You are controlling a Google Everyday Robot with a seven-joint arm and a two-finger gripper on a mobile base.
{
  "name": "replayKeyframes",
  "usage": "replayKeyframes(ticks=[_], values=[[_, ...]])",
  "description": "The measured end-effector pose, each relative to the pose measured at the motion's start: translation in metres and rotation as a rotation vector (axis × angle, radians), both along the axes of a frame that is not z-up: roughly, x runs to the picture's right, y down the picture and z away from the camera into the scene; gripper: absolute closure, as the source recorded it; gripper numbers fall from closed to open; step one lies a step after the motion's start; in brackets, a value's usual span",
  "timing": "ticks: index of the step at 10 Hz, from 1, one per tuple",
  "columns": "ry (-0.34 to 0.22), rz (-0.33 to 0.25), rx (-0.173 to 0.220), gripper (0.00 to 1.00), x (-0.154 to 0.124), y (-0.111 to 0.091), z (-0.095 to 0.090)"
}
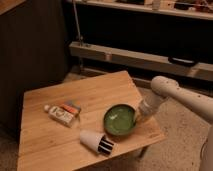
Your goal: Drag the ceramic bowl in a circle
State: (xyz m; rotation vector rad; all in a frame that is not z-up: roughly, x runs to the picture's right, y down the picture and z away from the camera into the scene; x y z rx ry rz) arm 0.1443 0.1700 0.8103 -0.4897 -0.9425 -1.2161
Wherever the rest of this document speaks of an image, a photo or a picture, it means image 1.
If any green ceramic bowl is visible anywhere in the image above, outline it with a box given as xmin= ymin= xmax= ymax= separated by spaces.
xmin=103 ymin=104 xmax=136 ymax=136

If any metal stand pole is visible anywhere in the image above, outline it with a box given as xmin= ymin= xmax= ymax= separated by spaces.
xmin=72 ymin=0 xmax=84 ymax=73

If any dark wooden cabinet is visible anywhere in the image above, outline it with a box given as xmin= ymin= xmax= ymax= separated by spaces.
xmin=0 ymin=0 xmax=68 ymax=132

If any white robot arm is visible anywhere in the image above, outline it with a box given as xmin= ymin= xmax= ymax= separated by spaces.
xmin=138 ymin=76 xmax=213 ymax=171

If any upper wooden shelf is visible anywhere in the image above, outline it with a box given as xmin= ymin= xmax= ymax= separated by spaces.
xmin=66 ymin=0 xmax=213 ymax=21

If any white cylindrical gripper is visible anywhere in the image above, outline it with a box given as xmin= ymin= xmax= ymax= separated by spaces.
xmin=135 ymin=93 xmax=167 ymax=123

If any long grey case with handle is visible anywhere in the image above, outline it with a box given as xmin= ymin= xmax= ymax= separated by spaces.
xmin=69 ymin=41 xmax=213 ymax=81

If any wooden table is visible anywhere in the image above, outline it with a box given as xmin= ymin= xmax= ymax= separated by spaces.
xmin=16 ymin=69 xmax=167 ymax=171

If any orange and grey sponge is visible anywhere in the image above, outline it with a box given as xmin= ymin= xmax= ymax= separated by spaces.
xmin=61 ymin=101 xmax=81 ymax=116

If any white cup with striped base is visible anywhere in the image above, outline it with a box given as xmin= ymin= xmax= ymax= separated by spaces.
xmin=80 ymin=130 xmax=114 ymax=155

